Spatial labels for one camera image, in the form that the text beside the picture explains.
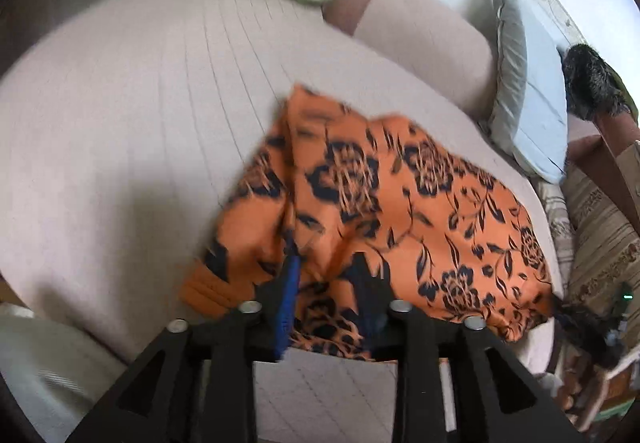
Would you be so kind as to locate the beige striped cushion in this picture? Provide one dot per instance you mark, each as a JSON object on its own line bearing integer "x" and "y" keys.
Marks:
{"x": 555, "y": 223}
{"x": 605, "y": 243}

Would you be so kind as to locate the pink bolster cushion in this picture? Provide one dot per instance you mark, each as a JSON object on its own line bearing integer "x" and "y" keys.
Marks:
{"x": 420, "y": 28}

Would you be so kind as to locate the person's leg in light jeans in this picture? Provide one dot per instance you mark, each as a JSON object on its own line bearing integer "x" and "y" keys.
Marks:
{"x": 45, "y": 373}

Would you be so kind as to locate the orange floral long-sleeve shirt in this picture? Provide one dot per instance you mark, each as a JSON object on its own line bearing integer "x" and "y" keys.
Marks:
{"x": 410, "y": 213}

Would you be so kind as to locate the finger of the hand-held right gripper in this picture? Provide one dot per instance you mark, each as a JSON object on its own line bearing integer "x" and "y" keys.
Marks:
{"x": 575, "y": 323}

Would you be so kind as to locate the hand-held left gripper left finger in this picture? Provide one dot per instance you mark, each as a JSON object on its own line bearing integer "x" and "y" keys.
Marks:
{"x": 290, "y": 303}

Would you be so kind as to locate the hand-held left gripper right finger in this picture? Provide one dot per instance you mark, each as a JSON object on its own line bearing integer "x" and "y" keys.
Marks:
{"x": 371, "y": 298}

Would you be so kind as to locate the grey and white pillow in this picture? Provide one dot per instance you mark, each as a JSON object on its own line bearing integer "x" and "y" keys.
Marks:
{"x": 535, "y": 98}

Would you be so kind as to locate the brown cardboard box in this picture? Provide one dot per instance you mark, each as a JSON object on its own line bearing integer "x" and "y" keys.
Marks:
{"x": 622, "y": 158}

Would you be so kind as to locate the dark furry cloth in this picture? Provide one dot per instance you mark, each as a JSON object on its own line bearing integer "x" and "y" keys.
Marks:
{"x": 592, "y": 80}

